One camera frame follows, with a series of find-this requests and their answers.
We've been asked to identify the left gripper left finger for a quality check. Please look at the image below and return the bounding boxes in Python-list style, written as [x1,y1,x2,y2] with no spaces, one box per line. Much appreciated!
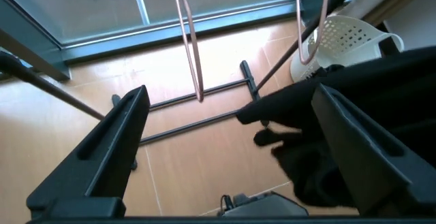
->
[26,84,151,218]

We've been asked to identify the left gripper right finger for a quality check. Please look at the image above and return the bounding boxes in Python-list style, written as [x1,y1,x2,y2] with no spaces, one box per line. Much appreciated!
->
[311,82,436,217]

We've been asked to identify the black shorts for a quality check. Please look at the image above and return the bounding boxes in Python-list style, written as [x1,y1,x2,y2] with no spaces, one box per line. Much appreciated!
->
[236,46,436,208]

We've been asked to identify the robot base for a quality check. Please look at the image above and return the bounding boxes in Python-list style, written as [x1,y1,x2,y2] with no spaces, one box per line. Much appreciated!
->
[217,191,309,217]

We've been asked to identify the white laundry basket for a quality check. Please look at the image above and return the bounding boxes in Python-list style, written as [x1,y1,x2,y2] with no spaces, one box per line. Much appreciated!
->
[290,14,405,83]

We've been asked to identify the black clothes rack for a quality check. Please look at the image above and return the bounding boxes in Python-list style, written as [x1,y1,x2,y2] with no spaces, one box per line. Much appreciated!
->
[0,12,328,171]

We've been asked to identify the window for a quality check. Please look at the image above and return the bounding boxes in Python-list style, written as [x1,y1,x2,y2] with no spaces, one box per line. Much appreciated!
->
[0,0,362,82]

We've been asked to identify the black cable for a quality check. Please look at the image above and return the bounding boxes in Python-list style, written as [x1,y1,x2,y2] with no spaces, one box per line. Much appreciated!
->
[220,193,236,214]

